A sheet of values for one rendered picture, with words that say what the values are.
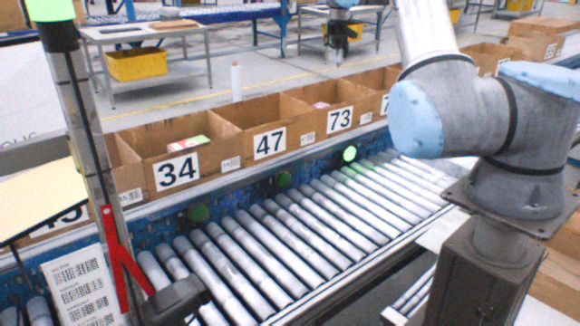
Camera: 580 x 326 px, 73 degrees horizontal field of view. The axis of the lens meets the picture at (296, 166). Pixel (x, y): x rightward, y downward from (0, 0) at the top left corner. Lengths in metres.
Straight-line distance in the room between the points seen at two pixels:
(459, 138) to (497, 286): 0.37
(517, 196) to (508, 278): 0.19
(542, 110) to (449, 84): 0.17
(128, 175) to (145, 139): 0.33
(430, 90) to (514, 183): 0.26
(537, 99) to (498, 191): 0.19
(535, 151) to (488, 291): 0.33
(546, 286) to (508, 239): 0.47
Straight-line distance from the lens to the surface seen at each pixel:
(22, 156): 0.74
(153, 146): 1.71
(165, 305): 0.81
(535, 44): 3.73
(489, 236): 0.96
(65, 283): 0.76
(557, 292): 1.40
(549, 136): 0.83
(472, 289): 1.01
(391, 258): 1.45
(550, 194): 0.89
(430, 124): 0.71
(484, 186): 0.88
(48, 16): 0.60
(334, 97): 2.21
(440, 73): 0.76
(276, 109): 1.96
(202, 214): 1.48
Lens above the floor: 1.68
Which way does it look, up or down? 30 degrees down
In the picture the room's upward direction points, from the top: 1 degrees clockwise
